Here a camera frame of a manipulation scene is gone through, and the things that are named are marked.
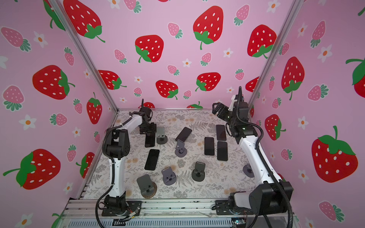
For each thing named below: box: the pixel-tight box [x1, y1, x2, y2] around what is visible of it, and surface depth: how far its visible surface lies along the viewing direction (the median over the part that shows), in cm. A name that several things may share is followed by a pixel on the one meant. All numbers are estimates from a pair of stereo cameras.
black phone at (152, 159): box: [144, 149, 160, 171], surface depth 95 cm
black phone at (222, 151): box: [217, 141, 228, 162], surface depth 97 cm
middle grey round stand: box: [174, 139, 188, 158], surface depth 95 cm
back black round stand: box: [156, 126, 168, 145], surface depth 103 cm
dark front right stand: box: [191, 161, 206, 182], surface depth 83 cm
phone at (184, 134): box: [174, 126, 193, 143], surface depth 107 cm
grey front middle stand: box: [161, 166, 177, 186], surface depth 81 cm
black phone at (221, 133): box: [216, 124, 227, 141], surface depth 108 cm
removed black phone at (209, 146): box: [204, 136, 215, 156], surface depth 100 cm
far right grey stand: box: [242, 163, 255, 178], surface depth 88 cm
